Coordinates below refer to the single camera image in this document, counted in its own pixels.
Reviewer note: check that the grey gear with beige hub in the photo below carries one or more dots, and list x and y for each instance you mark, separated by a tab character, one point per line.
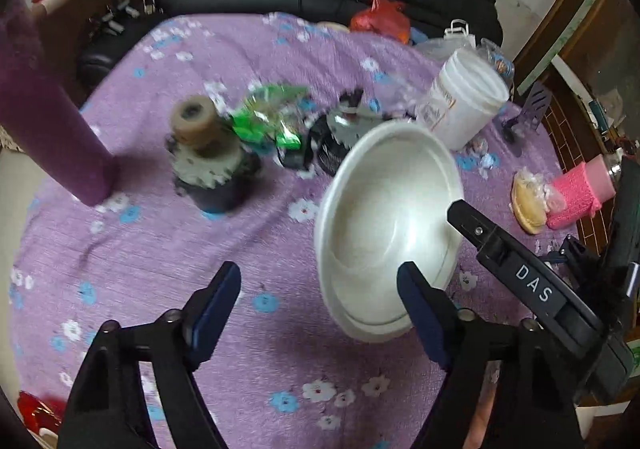
210	154

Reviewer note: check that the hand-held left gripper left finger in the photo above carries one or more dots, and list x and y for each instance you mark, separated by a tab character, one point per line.
215	314

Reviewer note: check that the red scalloped plate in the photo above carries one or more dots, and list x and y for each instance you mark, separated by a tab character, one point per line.
40	411

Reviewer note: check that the orange food in clear bag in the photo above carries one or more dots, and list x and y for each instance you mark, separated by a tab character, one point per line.
530	201

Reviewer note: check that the black slotted spatula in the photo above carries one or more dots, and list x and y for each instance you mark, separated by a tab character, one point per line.
530	109

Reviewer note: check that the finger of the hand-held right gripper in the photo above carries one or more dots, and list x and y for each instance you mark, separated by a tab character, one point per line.
475	229

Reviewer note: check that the pink sleeved bottle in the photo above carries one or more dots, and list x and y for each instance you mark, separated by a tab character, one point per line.
580	186

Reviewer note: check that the purple rolled mat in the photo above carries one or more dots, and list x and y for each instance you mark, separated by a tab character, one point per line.
45	114

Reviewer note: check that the red plastic bag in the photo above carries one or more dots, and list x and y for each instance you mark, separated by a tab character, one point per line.
380	19

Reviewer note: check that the large white foam bowl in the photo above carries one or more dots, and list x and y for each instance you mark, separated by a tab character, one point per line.
385	214

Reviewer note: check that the green snack packet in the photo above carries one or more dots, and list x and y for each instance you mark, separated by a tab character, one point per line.
267	116

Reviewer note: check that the purple floral tablecloth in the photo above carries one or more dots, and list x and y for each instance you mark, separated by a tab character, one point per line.
165	249

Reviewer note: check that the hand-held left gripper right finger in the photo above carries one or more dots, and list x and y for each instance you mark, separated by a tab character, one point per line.
424	321

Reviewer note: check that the white paper bag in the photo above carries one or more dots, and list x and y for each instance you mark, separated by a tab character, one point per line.
457	34

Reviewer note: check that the black toothed gear part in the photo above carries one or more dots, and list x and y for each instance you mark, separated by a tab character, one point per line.
330	144

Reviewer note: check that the white plastic jar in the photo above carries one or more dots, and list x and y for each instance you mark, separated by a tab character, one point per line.
465	99

